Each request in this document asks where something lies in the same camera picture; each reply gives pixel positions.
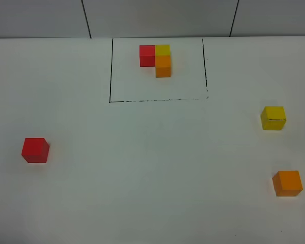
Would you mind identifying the red template cube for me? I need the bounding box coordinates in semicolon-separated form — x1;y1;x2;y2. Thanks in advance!
139;45;155;67

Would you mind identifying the yellow template cube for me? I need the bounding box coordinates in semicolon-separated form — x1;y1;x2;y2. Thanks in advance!
155;44;170;56

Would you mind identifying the orange template cube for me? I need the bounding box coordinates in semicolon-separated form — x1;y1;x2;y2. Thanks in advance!
155;55;171;78

